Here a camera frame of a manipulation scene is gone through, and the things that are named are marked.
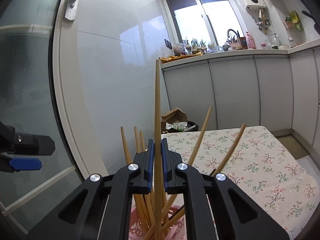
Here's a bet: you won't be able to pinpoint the black kitchen faucet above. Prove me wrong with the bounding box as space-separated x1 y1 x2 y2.
227 29 242 49

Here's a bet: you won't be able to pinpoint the pink detergent bottle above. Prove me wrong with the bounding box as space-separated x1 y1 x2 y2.
246 31 257 49

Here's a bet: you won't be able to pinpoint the green floor mat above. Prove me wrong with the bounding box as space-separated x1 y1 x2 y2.
277 135 309 160

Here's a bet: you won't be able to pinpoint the black trash bin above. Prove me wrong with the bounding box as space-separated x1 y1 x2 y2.
165 121 199 133

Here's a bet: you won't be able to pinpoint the yellow paper bags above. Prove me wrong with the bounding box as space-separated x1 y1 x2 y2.
159 52 202 64

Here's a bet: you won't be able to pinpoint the kitchen window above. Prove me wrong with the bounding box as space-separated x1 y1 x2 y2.
163 0 246 46

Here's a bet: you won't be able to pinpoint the green snack bag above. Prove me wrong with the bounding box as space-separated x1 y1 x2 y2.
290 10 303 31

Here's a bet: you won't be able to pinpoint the brown cardboard box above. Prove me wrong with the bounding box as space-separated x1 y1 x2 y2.
161 107 188 132

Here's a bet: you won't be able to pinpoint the glass sliding door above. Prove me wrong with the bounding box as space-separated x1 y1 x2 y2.
0 0 86 233

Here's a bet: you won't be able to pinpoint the floral tablecloth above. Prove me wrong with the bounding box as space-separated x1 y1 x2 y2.
162 126 319 239

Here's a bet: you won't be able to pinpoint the pink perforated utensil holder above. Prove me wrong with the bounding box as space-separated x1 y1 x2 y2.
127 204 187 240

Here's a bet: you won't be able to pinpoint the white kitchen cabinets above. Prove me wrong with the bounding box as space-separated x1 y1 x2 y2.
162 40 319 151

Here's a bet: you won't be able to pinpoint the black chopstick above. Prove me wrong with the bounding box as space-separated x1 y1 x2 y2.
169 169 216 219

